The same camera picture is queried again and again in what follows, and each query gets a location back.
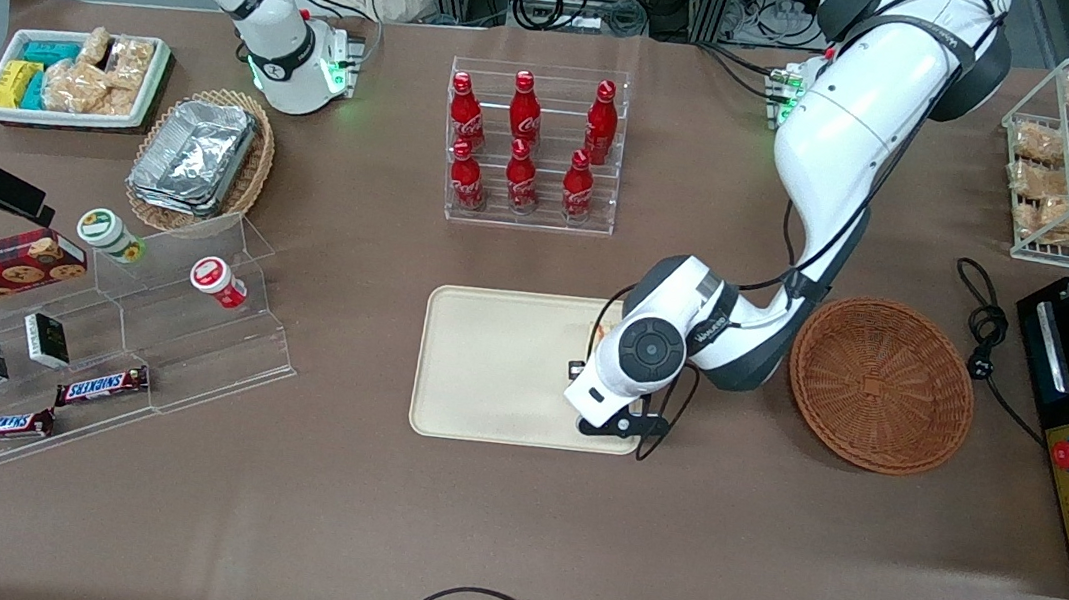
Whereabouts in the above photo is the beige plastic serving tray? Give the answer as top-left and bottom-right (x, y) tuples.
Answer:
(407, 279), (658, 461)

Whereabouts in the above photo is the white rectangular snack tray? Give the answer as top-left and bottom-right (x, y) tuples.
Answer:
(0, 20), (177, 143)

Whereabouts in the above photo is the aluminium foil tray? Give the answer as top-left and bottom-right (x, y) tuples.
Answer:
(123, 93), (263, 224)

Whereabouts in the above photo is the brown round wicker basket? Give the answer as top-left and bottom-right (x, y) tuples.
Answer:
(778, 288), (986, 484)

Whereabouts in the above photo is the light oval wicker basket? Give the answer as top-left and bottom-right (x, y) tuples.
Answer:
(120, 79), (282, 244)

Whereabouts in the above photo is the yellow snack packet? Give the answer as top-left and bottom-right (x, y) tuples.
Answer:
(0, 57), (45, 113)

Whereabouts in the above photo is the green lidded yogurt cup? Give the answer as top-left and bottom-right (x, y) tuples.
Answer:
(73, 205), (150, 267)

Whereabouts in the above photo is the clear acrylic bottle rack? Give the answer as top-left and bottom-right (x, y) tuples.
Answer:
(434, 53), (633, 240)

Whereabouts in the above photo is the brown snickers chocolate bar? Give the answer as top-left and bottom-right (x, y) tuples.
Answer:
(54, 356), (152, 417)
(0, 402), (58, 454)

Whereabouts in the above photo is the red lidded yogurt cup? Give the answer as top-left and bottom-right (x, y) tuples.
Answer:
(186, 254), (252, 312)

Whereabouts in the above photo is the red cola bottle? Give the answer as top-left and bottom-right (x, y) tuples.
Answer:
(501, 137), (544, 217)
(445, 138), (492, 214)
(581, 78), (624, 168)
(559, 148), (601, 225)
(506, 69), (547, 148)
(445, 70), (494, 155)

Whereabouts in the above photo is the clear acrylic stepped display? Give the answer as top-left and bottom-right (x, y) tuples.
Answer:
(0, 187), (315, 506)

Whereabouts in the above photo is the black power cable with plug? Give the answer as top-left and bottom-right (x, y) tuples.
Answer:
(939, 256), (1064, 446)

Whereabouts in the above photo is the black left base cable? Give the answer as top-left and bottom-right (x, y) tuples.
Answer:
(691, 41), (797, 105)

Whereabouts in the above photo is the black base cable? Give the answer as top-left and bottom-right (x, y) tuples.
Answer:
(691, 41), (797, 105)
(278, 0), (388, 74)

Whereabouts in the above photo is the black right base cable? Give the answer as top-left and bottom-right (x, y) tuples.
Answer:
(278, 0), (388, 74)

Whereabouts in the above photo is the black coiled cable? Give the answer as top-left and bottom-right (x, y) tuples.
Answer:
(509, 0), (592, 37)

